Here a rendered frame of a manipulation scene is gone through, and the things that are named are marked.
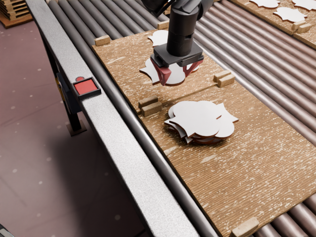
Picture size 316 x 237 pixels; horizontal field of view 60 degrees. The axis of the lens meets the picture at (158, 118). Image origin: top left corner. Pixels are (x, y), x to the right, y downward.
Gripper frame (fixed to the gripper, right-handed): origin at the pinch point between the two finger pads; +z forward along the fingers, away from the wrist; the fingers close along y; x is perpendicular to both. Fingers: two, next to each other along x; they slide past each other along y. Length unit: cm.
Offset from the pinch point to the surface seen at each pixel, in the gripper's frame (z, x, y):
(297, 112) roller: 11.4, -19.9, 32.9
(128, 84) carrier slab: 13.7, 15.6, -5.6
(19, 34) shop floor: 135, 248, -19
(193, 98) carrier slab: 11.8, -0.3, 8.6
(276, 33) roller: 16, 16, 64
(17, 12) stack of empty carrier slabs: 125, 272, -13
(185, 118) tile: 5.0, -9.5, -2.1
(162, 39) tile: 14.6, 32.0, 17.8
